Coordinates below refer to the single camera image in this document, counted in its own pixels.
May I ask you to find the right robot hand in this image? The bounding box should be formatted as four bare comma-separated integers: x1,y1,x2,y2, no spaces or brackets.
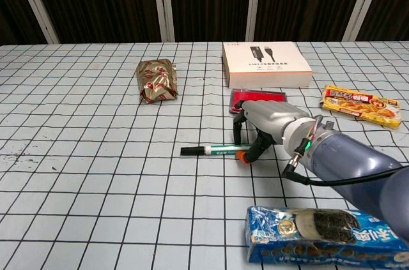
232,99,311,165

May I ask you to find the white green marker body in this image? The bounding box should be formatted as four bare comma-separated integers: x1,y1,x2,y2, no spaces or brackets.
204,144,254,158

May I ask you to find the black marker cap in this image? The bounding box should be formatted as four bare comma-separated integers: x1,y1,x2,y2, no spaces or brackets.
180,145,207,157

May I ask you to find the red ink pad case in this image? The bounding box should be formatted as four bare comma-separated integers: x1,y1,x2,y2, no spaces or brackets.
229,88,287,116

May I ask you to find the yellow curry box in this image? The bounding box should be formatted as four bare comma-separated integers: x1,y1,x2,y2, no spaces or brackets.
318,84,402,130

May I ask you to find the gold foil snack packet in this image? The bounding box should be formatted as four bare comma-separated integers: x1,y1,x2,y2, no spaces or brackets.
135,58,179,105

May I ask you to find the blue cookie package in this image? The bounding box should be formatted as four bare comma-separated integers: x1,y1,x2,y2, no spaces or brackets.
244,205,409,264

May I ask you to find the checkered tablecloth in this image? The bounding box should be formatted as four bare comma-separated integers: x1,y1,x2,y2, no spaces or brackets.
0,41,409,270

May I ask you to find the white cable product box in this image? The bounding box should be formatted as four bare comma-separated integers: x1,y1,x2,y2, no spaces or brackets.
222,41,313,89

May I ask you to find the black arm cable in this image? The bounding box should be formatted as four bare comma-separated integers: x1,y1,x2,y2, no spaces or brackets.
281,151,409,188

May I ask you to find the white frame post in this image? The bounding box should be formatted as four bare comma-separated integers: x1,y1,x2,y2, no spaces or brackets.
343,0,389,43
11,0,61,45
150,0,176,43
245,0,271,42

